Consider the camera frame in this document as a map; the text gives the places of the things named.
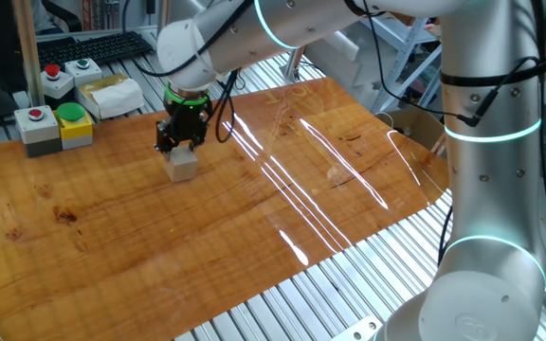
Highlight white box small green button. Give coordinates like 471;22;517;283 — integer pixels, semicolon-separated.
64;57;104;88

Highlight cardboard tissue box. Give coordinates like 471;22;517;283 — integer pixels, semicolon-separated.
74;73;146;121

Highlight person in grey shirt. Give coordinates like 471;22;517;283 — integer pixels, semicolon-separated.
29;0;65;35

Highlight black chair armrest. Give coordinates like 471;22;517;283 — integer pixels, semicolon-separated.
43;0;83;33

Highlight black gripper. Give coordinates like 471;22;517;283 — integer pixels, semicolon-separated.
155;102;214;154

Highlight grey metal shelf rack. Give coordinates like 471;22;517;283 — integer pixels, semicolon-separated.
370;16;445;115

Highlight yellow box green button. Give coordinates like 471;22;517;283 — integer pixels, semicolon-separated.
53;101;95;152

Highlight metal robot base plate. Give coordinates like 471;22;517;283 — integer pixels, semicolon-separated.
329;315;384;341

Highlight glossy wood grain mat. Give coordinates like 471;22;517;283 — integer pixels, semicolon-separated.
0;78;450;341

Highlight white box red mushroom button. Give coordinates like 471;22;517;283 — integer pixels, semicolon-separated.
40;63;76;100

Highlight thin black cable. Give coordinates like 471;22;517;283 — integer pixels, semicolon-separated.
120;0;258;79
361;0;546;276

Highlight black gripper cable loops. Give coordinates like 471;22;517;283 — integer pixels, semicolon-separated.
213;68;246;144

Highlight open cardboard box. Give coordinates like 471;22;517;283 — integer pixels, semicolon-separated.
377;104;449;157

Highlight grey box red button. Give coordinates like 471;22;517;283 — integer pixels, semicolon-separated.
13;104;64;159

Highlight black computer keyboard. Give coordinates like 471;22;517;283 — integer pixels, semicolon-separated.
37;30;155;68

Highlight pale wooden cube block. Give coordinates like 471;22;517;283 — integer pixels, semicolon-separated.
163;145;199;184

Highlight aluminium frame post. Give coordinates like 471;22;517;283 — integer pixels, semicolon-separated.
154;0;175;34
280;45;308;84
11;0;46;109

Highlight slanted aluminium frame profile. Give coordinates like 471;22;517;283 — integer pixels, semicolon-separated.
431;132;447;156

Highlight white foam packing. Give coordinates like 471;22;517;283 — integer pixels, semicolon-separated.
303;27;388;89

